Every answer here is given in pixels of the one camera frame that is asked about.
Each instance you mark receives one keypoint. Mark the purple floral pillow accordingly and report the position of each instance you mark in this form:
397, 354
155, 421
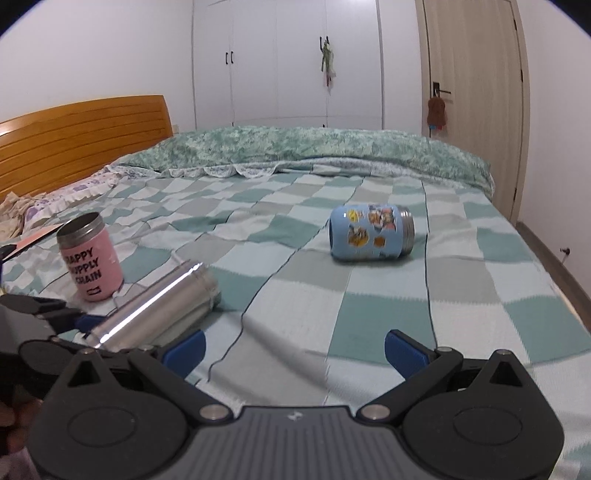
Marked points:
48, 205

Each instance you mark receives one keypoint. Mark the wooden headboard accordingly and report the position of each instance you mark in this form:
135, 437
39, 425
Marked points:
52, 148

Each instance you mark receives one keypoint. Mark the blue cartoon sticker cup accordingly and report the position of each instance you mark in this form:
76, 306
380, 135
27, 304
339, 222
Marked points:
371, 232

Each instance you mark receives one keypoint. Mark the black door handle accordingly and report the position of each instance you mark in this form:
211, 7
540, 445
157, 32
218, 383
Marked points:
437, 90

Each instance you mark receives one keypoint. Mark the pink steel cup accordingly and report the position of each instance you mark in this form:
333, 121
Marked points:
90, 257

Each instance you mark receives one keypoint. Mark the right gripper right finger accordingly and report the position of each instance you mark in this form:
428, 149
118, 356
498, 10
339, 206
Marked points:
425, 372

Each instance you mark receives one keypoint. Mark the beige wooden door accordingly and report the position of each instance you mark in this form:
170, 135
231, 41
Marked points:
477, 50

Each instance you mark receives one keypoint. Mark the checkered green white blanket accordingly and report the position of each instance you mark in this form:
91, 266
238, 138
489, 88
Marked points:
296, 328

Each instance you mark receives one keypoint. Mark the green floral duvet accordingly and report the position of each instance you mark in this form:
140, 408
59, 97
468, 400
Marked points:
257, 151

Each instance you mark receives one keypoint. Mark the hanging dried herb bundle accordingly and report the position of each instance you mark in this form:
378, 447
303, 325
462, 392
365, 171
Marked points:
327, 65

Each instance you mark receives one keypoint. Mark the white wardrobe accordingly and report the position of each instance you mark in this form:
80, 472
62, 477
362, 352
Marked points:
259, 63

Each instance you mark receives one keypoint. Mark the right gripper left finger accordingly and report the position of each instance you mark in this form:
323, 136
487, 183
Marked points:
160, 373

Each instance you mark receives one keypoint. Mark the beige crumpled cloth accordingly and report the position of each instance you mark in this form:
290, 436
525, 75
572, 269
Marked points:
13, 210

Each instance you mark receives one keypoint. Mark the silver steel cup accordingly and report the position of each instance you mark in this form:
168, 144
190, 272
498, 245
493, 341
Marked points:
161, 313

